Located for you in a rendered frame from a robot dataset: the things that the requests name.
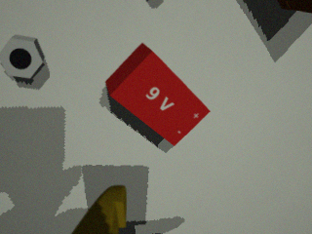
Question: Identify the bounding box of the red 9v battery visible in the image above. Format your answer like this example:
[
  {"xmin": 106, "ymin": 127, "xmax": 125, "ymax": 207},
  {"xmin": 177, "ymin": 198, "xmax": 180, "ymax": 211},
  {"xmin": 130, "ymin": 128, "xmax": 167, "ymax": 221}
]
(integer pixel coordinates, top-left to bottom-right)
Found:
[{"xmin": 105, "ymin": 43, "xmax": 211, "ymax": 146}]

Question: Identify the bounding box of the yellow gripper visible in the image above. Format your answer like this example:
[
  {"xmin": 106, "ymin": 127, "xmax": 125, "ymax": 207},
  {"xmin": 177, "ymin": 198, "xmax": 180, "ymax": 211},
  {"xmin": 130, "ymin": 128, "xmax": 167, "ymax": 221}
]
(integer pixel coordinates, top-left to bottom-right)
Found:
[{"xmin": 71, "ymin": 185, "xmax": 127, "ymax": 234}]

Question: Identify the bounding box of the grey hex nut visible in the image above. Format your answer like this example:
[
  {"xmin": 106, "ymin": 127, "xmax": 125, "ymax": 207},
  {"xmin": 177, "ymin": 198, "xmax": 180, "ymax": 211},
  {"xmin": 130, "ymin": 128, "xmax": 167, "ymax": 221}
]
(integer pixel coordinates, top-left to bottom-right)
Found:
[{"xmin": 0, "ymin": 34, "xmax": 45, "ymax": 78}]

